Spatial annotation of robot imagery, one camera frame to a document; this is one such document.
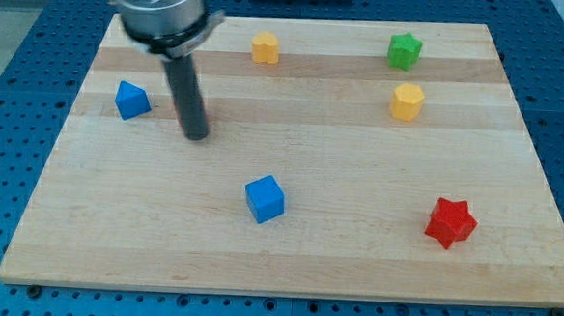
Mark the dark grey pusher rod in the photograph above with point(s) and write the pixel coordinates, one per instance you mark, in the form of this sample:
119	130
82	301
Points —
186	94

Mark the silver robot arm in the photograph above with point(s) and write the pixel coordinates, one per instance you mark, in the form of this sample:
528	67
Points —
172	30

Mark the blue triangle block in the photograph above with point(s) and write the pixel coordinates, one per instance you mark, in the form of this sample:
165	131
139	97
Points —
131	101

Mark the blue cube block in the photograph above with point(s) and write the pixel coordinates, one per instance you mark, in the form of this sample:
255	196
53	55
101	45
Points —
265	199

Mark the wooden board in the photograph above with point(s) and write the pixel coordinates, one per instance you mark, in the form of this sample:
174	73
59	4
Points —
134	205

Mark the green star block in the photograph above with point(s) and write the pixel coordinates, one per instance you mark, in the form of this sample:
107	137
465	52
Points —
403	51

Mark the yellow hexagon block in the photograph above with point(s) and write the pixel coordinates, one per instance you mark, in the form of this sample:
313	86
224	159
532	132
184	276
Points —
406	103

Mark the red star block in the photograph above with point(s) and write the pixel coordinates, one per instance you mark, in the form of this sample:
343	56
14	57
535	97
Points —
450	222

